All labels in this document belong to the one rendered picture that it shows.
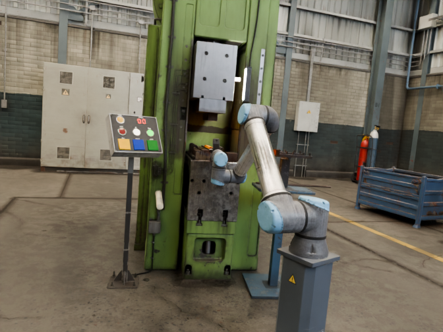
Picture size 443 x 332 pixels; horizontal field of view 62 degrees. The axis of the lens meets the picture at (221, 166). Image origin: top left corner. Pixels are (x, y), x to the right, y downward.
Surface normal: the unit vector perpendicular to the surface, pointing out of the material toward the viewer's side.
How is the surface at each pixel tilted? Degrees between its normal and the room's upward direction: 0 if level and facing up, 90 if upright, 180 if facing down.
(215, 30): 90
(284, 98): 90
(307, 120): 90
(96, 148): 90
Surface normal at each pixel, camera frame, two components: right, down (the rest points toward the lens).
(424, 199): 0.42, 0.14
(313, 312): 0.62, 0.14
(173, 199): 0.18, 0.12
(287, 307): -0.78, 0.00
